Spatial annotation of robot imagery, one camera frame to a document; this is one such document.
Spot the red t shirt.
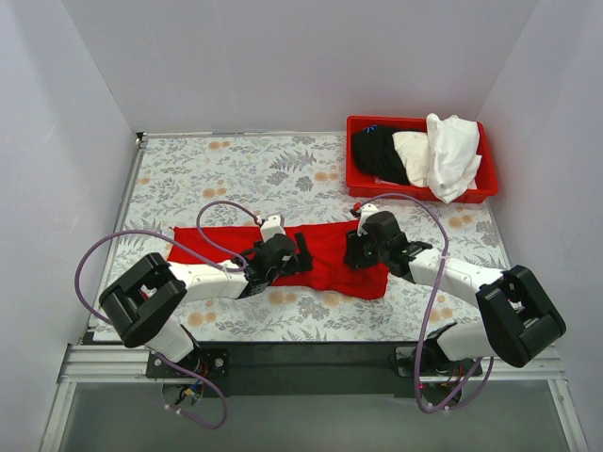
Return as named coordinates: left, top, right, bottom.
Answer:
left=173, top=220, right=388, bottom=300

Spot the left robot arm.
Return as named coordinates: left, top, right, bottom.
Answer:
left=100, top=233, right=313, bottom=377

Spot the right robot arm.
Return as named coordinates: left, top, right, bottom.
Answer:
left=344, top=204, right=566, bottom=375

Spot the red plastic bin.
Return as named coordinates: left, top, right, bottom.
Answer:
left=346, top=115, right=498, bottom=203

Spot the floral patterned table mat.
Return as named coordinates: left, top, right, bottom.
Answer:
left=104, top=134, right=480, bottom=342

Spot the black t shirt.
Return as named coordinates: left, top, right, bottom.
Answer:
left=351, top=124, right=410, bottom=186

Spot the cream t shirt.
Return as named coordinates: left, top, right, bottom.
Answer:
left=392, top=131, right=430, bottom=187

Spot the white t shirt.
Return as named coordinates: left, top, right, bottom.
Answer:
left=426, top=113, right=481, bottom=203

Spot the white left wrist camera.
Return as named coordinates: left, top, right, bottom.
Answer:
left=259, top=214, right=286, bottom=242

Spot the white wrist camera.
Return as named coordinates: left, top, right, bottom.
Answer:
left=259, top=214, right=286, bottom=242
left=351, top=202, right=379, bottom=236

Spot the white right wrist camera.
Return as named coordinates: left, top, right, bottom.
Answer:
left=351, top=202, right=379, bottom=236

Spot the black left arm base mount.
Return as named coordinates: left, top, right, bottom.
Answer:
left=145, top=347, right=230, bottom=379

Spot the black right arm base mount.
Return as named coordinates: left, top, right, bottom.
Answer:
left=387, top=346, right=475, bottom=379

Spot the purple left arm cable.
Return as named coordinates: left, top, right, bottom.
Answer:
left=74, top=200, right=265, bottom=429

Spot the aluminium table frame rail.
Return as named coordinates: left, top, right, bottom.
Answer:
left=42, top=133, right=587, bottom=451

